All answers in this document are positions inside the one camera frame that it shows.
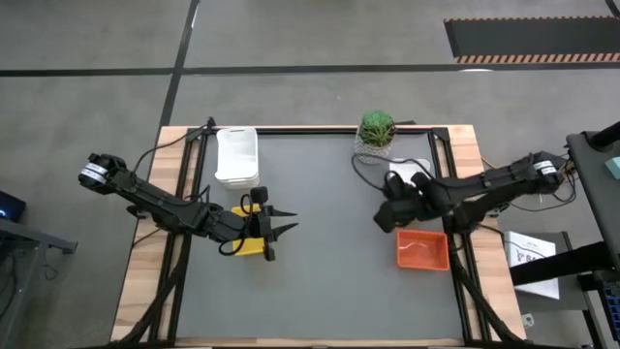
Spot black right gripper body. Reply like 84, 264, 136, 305
373, 196, 420, 235

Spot grey metal desk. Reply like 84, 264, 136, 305
0, 216, 78, 335

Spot yellow block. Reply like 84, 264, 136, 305
231, 204, 266, 257

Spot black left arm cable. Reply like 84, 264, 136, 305
131, 116, 217, 175

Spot orange plastic basket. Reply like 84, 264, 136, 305
395, 229, 451, 272

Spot white printed cardboard box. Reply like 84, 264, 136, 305
503, 230, 561, 301

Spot black metal beam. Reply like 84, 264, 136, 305
509, 240, 612, 287

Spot black side table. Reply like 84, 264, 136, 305
565, 120, 620, 272

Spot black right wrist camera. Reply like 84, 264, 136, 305
384, 169, 409, 198

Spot white plastic lid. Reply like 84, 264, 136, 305
388, 157, 432, 183

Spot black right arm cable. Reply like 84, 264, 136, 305
351, 152, 437, 193

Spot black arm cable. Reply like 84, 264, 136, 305
351, 152, 437, 193
131, 116, 217, 175

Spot black hazard striped floor mat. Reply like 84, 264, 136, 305
444, 16, 620, 65

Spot blue plastic crate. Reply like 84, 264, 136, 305
602, 280, 620, 335

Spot white plastic container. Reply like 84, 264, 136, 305
214, 126, 261, 191

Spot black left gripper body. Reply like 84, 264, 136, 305
205, 203, 277, 263

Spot black aluminium table frame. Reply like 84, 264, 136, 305
84, 123, 548, 349

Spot black computer with blue light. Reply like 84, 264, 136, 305
0, 189, 27, 224

